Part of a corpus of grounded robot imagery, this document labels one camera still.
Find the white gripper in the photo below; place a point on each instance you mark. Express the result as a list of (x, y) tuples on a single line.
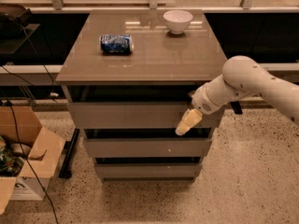
[(203, 102)]

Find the grey top drawer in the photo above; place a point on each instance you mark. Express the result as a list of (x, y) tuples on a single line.
[(126, 115)]

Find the grey drawer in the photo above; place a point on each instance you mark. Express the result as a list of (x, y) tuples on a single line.
[(111, 171), (126, 115), (147, 148)]

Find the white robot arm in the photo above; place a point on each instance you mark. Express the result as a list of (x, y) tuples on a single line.
[(241, 77)]

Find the grey drawer cabinet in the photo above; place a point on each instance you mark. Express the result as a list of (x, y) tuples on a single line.
[(162, 68)]

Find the grey middle drawer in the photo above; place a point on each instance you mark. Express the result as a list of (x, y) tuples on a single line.
[(147, 148)]

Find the grey bottom drawer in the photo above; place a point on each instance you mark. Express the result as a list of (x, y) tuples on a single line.
[(111, 171)]

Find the black table leg right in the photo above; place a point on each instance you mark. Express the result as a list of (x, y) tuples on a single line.
[(237, 107)]

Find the black table leg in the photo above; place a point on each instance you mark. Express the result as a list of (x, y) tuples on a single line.
[(237, 107), (69, 147)]

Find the white bowl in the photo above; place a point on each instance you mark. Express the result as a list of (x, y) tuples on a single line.
[(177, 21)]

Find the crushed blue soda can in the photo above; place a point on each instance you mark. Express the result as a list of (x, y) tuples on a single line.
[(116, 43)]

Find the black table leg left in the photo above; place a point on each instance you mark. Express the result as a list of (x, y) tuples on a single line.
[(69, 147)]

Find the cardboard box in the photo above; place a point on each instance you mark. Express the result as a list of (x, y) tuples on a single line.
[(38, 147)]

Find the camouflage cloth in box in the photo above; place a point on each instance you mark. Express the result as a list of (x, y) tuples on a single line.
[(10, 165)]

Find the black device on shelf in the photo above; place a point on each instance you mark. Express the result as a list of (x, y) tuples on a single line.
[(13, 18)]

